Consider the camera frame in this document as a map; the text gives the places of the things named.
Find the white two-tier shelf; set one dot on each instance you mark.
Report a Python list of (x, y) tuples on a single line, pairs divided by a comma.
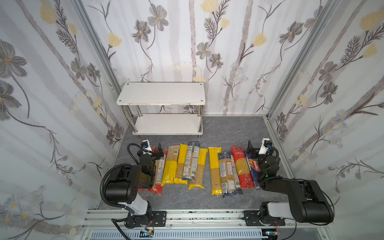
[(165, 94)]

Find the red spaghetti bag white label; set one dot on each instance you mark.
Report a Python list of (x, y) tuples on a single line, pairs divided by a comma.
[(160, 166)]

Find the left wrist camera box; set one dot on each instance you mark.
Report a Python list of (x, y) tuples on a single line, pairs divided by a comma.
[(146, 148)]

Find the blue Barilla spaghetti box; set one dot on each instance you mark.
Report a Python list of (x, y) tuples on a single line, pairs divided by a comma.
[(254, 169)]

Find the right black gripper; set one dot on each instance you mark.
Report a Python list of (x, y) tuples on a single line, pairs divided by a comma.
[(256, 153)]

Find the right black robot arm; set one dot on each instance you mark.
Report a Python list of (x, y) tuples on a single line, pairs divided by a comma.
[(307, 203)]

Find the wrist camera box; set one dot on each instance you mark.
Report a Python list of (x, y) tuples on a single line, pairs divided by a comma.
[(146, 148), (266, 144)]

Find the red Barilla spaghetti bag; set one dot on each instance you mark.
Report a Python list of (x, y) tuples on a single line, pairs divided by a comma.
[(242, 167)]

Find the clear grey labelled spaghetti bag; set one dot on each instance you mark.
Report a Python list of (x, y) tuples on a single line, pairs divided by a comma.
[(191, 162)]

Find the yellow spaghetti bag barcode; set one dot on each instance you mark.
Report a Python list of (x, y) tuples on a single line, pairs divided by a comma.
[(199, 170)]

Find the red spaghetti bag far left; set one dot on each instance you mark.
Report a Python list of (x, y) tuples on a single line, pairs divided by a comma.
[(146, 182)]

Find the blue gold spaghetti bag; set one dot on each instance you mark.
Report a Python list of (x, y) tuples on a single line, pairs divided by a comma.
[(230, 184)]

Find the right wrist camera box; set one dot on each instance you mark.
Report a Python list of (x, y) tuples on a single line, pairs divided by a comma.
[(266, 144)]

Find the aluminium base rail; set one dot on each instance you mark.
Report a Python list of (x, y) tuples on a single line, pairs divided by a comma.
[(199, 225)]

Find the yellow band spaghetti bag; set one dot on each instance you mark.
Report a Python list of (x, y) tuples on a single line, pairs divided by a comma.
[(170, 165)]

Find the yellow Pastatime spaghetti bag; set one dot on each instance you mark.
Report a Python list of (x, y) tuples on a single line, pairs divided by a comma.
[(180, 165)]

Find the long yellow spaghetti bag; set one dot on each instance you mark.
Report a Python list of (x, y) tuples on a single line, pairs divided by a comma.
[(215, 171)]

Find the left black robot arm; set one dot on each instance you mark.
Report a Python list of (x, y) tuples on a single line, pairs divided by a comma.
[(120, 186)]

